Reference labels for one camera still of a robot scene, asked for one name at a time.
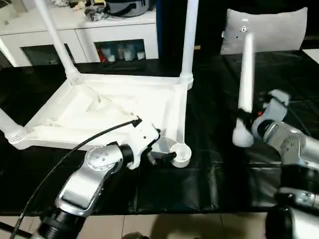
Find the white plastic table leg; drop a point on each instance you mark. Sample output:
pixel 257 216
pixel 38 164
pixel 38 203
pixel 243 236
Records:
pixel 245 74
pixel 188 40
pixel 57 40
pixel 11 124

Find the white plastic table top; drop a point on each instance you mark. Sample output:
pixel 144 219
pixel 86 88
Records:
pixel 109 104

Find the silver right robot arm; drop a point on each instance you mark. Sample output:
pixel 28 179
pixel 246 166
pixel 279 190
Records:
pixel 294 149

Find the black work mat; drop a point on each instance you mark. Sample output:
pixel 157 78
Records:
pixel 219 164

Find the white flat panel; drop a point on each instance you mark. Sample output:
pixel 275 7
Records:
pixel 315 55

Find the grey cushion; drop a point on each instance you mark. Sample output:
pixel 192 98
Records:
pixel 271 30

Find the black furniture with yellow label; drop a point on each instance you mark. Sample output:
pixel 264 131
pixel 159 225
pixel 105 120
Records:
pixel 204 22

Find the grey round appliance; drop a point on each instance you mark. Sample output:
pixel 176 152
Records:
pixel 127 6

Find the white glass-door cabinet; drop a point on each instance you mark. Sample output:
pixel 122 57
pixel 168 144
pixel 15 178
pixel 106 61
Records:
pixel 45 35

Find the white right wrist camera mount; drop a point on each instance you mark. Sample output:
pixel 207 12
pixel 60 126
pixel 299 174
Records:
pixel 276 104

